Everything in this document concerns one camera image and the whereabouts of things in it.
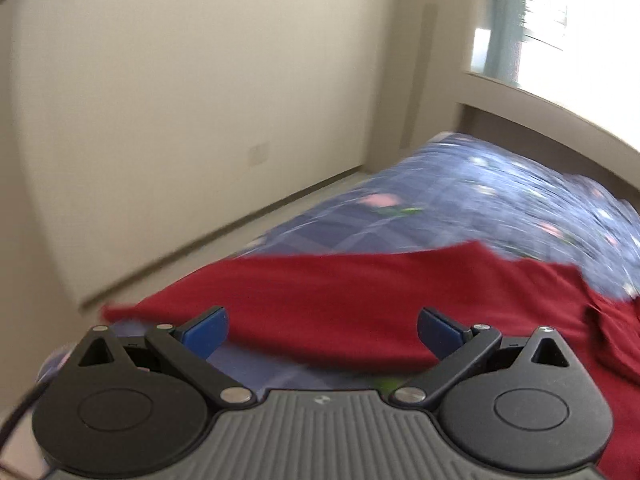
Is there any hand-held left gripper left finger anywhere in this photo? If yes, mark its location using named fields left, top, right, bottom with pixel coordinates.
left=70, top=306, right=257, bottom=409

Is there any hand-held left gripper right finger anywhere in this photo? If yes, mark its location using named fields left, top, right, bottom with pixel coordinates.
left=389, top=307, right=584, bottom=409

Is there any red garment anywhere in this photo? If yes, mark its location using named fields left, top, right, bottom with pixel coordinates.
left=100, top=240, right=640, bottom=480

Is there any blue floral checked quilt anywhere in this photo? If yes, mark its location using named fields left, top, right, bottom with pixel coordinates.
left=37, top=131, right=640, bottom=397

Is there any beige window ledge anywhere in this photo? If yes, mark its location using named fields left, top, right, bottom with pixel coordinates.
left=456, top=71, right=640, bottom=188

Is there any light teal curtain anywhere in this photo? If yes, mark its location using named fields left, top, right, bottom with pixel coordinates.
left=483, top=0, right=527, bottom=84

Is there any bright window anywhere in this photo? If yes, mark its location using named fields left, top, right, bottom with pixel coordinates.
left=470, top=0, right=640, bottom=153

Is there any black cable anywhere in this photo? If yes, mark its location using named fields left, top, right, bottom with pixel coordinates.
left=0, top=380, right=52, bottom=480

